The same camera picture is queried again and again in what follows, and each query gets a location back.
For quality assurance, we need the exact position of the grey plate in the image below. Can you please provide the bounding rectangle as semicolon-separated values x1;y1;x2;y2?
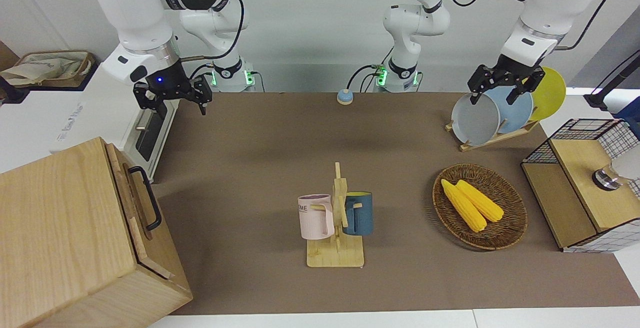
451;92;502;146

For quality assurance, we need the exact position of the blue box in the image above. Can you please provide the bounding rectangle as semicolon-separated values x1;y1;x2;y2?
614;96;640;139

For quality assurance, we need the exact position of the glass jar with metal lid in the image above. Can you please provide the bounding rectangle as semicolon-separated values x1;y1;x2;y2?
592;146;640;191

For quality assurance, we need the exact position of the yellow corn cob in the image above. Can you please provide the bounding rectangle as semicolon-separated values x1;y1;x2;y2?
455;180;505;223
440;179;488;233

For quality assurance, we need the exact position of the brown cardboard box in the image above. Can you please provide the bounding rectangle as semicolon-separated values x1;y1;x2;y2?
0;50;97;91

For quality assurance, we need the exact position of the wooden wire grid shelf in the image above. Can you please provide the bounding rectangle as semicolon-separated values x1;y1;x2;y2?
521;117;640;254

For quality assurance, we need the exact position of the brown cardboard panel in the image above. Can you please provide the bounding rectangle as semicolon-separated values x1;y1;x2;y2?
0;41;20;71

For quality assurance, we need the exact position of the yellow plate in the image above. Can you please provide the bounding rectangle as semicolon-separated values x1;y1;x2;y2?
527;66;567;122

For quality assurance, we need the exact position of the wooden mug rack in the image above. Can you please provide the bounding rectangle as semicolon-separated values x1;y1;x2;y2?
306;162;366;269

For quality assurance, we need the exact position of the light wooden cabinet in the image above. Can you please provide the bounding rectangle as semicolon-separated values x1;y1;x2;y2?
0;137;194;328

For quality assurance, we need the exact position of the brown wicker basket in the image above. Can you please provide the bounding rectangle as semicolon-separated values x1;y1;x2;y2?
432;163;529;252

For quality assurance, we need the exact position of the tray with cloth bag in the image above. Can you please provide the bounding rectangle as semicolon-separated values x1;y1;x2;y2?
0;51;93;86

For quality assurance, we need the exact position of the brown table mat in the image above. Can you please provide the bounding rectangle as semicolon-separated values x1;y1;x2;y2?
150;91;640;316

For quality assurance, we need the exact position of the black base power cable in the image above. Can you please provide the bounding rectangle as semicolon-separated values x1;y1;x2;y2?
346;64;386;93
189;63;216;81

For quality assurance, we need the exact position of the blue mug yellow inside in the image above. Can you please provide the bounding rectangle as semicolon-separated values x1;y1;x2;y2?
343;191;374;236

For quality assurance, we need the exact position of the white toaster oven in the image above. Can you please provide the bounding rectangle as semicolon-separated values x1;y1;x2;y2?
49;61;182;184

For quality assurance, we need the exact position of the black metal drawer handle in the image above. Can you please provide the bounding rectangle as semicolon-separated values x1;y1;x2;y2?
128;166;162;232

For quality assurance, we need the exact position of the light blue plate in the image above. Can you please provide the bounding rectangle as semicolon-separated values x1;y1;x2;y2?
485;86;535;134

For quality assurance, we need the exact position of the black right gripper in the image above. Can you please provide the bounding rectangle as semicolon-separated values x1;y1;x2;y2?
132;61;213;118

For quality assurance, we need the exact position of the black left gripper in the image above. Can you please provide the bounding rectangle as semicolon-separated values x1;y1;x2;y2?
468;54;546;106

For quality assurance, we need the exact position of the light wooden drawer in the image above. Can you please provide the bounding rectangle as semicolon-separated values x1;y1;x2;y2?
106;143;173;281

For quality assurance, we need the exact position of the wooden plate rack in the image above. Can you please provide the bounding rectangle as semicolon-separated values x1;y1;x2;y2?
445;120;541;152

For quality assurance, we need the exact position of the black camera stand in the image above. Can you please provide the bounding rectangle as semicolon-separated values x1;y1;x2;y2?
584;51;640;110

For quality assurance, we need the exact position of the pink ceramic mug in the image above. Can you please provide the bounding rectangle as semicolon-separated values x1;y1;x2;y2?
297;194;336;241

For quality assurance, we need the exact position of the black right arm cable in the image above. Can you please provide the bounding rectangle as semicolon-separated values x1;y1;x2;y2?
152;0;246;64

